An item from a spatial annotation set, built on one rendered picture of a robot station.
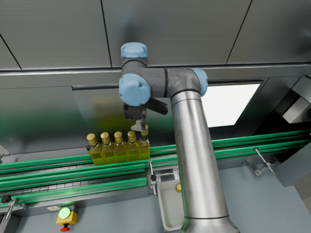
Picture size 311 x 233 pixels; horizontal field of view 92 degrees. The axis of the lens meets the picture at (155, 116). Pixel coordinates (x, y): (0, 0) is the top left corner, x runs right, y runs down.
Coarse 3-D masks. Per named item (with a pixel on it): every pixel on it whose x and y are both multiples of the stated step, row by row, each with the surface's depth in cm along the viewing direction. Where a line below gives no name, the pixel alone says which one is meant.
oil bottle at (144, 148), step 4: (140, 140) 73; (148, 140) 74; (140, 144) 72; (144, 144) 72; (148, 144) 73; (140, 148) 73; (144, 148) 73; (148, 148) 74; (140, 152) 75; (144, 152) 76; (148, 152) 76; (140, 156) 78; (144, 156) 79; (148, 156) 79
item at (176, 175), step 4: (156, 176) 90; (160, 176) 91; (164, 176) 92; (168, 176) 93; (172, 176) 94; (176, 176) 95; (156, 180) 93; (160, 180) 93; (156, 184) 84; (156, 188) 85; (156, 192) 87; (160, 212) 80; (164, 228) 70; (164, 232) 71; (168, 232) 73; (172, 232) 76
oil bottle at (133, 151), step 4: (136, 140) 74; (128, 144) 71; (136, 144) 72; (128, 148) 71; (132, 148) 71; (136, 148) 72; (128, 152) 72; (132, 152) 73; (136, 152) 74; (128, 156) 75; (132, 156) 76; (136, 156) 76; (128, 160) 79; (132, 160) 79; (136, 160) 79
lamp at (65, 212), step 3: (63, 210) 71; (66, 210) 71; (69, 210) 73; (60, 213) 70; (63, 213) 70; (66, 213) 71; (69, 213) 72; (60, 216) 70; (63, 216) 70; (66, 216) 71
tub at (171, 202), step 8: (160, 184) 84; (168, 184) 86; (176, 184) 87; (160, 192) 87; (168, 192) 87; (176, 192) 88; (160, 200) 78; (168, 200) 84; (176, 200) 85; (160, 208) 75; (168, 208) 81; (176, 208) 82; (168, 216) 79; (176, 216) 79; (168, 224) 76; (176, 224) 77
